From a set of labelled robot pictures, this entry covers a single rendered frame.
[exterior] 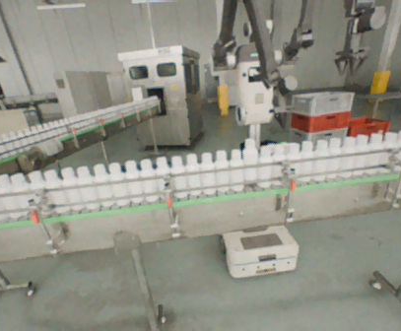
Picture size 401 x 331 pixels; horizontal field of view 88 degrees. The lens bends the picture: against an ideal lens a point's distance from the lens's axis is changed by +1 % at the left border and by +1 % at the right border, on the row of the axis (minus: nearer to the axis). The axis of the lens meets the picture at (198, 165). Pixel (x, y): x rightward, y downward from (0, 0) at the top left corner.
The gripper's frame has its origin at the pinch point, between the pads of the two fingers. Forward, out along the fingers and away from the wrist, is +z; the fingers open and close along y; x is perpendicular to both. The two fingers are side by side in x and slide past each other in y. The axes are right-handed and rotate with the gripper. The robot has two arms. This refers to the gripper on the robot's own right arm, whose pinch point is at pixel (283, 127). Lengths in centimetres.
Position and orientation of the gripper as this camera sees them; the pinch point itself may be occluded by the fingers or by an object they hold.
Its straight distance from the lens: 108.1
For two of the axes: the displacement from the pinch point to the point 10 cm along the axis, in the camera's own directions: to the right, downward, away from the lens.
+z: 1.2, 9.9, 0.3
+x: -0.5, -0.2, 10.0
